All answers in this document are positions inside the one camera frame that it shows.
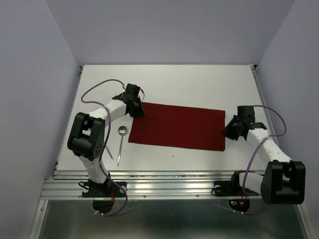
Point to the silver metal spoon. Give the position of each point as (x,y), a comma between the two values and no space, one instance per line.
(122,131)

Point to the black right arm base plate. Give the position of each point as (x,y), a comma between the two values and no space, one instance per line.
(230,189)

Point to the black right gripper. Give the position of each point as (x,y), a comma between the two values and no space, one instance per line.
(227,130)

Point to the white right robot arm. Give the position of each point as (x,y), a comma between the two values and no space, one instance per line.
(270,173)

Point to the aluminium right side rail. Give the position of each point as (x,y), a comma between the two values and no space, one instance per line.
(267,114)

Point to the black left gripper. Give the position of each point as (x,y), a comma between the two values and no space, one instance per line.
(140,112)

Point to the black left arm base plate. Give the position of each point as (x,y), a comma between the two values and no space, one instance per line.
(91,189)

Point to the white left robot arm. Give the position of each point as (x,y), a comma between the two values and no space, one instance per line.
(90,131)

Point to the aluminium front frame rail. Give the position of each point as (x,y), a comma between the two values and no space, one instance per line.
(141,185)

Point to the dark red cloth napkin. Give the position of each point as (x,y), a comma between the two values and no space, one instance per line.
(182,127)

